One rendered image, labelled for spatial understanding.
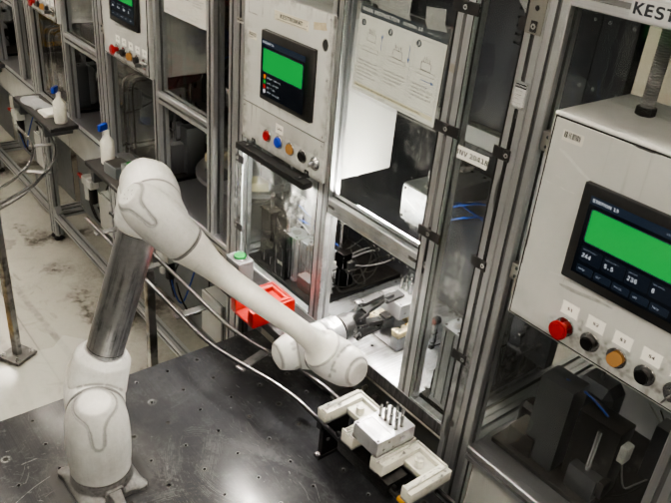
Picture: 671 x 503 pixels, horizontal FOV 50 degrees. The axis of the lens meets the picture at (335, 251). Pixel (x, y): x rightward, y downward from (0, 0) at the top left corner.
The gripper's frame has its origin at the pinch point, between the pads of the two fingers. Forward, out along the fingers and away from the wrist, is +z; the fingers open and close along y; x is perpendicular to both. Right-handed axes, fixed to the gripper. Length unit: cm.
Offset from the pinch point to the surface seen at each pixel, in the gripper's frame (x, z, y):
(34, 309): 203, -55, -100
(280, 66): 40, -12, 63
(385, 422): -28.8, -27.2, -8.8
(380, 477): -36, -34, -18
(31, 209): 315, -20, -102
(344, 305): 20.7, -1.0, -12.5
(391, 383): -16.4, -13.9, -11.7
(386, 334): 1.1, -0.3, -12.0
